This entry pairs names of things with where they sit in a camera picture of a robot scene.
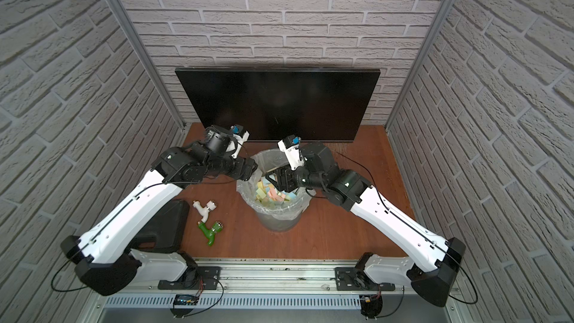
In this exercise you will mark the clear plastic bin liner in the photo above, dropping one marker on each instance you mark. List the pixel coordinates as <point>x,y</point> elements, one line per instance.
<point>243,188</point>

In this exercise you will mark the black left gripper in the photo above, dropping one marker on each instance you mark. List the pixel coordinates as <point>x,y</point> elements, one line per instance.
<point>244,168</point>

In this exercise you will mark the left controller board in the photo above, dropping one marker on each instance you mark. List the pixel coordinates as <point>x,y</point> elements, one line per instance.
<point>185,302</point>

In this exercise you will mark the aluminium front rail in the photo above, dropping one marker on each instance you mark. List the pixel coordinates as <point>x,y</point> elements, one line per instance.
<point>304,277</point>

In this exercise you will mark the mesh waste bin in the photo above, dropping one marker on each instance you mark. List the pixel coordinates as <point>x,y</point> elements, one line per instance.
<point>278,217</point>

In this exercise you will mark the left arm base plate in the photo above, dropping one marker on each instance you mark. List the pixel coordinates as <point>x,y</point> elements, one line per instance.
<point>192,278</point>

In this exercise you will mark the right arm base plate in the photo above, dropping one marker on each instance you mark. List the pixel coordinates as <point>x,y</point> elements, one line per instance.
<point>352,279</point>

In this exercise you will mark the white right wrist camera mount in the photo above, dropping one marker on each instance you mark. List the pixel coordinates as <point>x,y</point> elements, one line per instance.
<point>290,146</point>

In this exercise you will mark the black flat monitor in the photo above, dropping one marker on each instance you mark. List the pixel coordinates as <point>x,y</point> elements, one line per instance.
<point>315,104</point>

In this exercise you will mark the controller board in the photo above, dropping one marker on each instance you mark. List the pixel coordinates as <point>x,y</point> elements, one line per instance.
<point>185,302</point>
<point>371,306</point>

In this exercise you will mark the right controller board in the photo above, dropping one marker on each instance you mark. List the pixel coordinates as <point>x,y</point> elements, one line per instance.
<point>371,306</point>

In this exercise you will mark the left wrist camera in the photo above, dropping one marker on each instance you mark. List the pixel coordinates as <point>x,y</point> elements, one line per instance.
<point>222,141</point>

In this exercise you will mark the white plastic faucet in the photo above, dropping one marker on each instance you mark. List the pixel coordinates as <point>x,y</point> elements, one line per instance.
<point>204,210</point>

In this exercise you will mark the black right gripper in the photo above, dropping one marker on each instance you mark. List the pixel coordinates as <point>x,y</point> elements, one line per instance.
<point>278,185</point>

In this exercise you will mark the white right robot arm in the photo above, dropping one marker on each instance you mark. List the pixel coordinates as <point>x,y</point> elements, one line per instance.
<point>432,262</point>

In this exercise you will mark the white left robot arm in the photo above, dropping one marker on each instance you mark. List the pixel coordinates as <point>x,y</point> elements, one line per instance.
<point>103,257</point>

